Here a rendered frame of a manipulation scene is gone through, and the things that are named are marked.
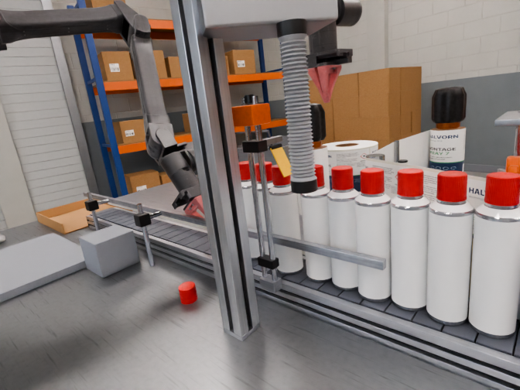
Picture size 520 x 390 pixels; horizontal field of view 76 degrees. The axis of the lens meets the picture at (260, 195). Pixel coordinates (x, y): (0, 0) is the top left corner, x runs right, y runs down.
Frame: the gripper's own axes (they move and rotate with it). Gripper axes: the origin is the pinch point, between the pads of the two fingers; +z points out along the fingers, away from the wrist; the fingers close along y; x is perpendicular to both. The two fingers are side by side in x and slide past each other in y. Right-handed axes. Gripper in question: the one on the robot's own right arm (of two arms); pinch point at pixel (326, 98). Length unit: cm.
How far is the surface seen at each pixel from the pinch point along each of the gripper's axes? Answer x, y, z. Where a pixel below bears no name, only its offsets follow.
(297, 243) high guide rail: 24.3, -6.7, 22.3
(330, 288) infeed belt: 22.9, -11.6, 30.3
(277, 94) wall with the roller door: -441, 358, 0
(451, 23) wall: -450, 77, -58
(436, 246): 22.7, -27.9, 19.0
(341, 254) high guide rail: 24.4, -15.0, 22.5
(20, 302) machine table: 55, 48, 35
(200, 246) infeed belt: 22.3, 23.9, 30.4
